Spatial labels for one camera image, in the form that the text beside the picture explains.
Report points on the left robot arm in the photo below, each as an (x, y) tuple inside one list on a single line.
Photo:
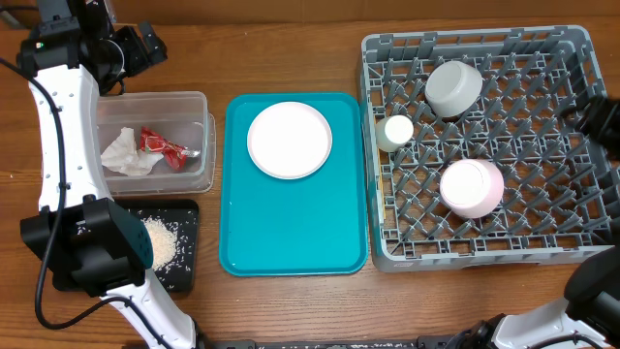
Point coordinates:
[(62, 59)]

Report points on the cream cup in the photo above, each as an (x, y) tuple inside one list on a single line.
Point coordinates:
[(393, 132)]

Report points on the grey dish rack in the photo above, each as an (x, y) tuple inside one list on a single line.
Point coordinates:
[(561, 198)]

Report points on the pink plate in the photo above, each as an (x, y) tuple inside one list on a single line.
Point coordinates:
[(289, 140)]

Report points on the grey bowl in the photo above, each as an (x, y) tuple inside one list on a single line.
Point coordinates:
[(452, 88)]

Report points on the white napkin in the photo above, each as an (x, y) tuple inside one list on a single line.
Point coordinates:
[(123, 156)]

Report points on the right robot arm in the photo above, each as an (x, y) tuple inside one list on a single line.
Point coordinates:
[(586, 316)]

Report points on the black plastic tray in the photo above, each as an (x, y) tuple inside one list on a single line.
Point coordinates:
[(102, 246)]

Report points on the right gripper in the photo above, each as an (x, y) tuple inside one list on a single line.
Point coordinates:
[(607, 128)]

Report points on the rice and food scraps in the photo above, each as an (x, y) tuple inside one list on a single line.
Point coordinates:
[(174, 237)]

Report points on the teal plastic tray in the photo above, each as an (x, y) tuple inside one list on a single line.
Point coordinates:
[(278, 227)]

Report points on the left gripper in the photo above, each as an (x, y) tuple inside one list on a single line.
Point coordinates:
[(139, 58)]

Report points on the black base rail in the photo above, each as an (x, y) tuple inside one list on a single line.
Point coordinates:
[(421, 342)]

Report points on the red snack wrapper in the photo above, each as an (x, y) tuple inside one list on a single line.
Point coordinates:
[(175, 155)]

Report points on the pink bowl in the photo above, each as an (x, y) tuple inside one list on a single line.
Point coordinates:
[(472, 188)]

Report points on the clear plastic bin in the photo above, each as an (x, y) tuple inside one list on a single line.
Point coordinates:
[(180, 117)]

